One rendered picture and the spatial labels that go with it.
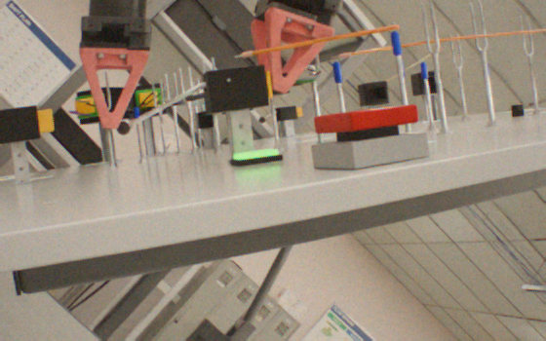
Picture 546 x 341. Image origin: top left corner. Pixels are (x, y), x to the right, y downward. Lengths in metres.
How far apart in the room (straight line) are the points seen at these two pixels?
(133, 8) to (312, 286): 8.05
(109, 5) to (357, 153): 0.33
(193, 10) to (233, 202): 1.41
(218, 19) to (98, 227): 1.44
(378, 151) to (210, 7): 1.36
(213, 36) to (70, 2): 6.95
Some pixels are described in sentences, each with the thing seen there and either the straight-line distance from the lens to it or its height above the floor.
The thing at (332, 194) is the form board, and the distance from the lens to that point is 0.36.
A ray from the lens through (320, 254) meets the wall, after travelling 8.64.
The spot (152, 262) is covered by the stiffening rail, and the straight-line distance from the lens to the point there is 0.48.
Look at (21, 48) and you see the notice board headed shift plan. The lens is 8.45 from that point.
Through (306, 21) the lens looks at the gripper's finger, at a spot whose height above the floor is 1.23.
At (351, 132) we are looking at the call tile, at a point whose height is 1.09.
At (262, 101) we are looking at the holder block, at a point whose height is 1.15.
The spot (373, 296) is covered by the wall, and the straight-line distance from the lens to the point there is 8.95.
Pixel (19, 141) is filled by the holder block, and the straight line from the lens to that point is 0.90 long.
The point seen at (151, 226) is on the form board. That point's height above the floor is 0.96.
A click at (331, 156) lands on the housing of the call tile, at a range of 0.43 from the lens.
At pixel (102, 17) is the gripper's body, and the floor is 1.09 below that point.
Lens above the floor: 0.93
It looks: 16 degrees up
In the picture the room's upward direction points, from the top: 42 degrees clockwise
